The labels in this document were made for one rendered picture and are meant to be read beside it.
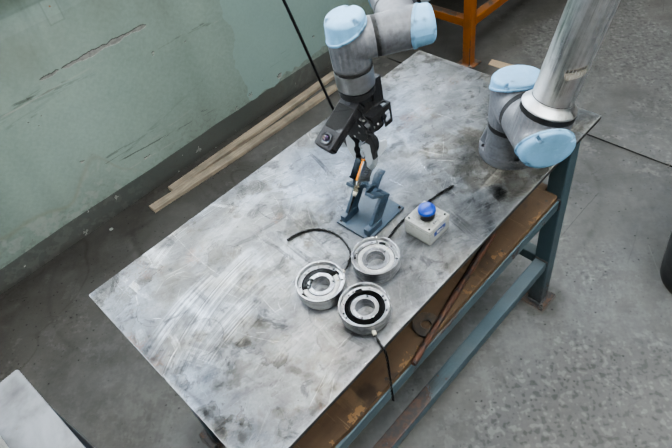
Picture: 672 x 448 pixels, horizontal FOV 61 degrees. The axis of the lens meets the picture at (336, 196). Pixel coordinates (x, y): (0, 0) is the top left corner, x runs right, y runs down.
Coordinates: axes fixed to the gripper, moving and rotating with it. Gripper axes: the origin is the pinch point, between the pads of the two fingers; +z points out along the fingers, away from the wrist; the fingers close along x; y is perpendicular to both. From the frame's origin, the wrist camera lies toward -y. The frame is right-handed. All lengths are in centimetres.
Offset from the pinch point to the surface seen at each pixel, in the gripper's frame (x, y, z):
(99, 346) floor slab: 93, -66, 92
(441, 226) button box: -16.9, 3.8, 13.6
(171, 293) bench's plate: 21, -45, 13
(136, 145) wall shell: 149, 1, 71
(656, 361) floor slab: -63, 50, 100
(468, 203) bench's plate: -16.3, 15.2, 17.4
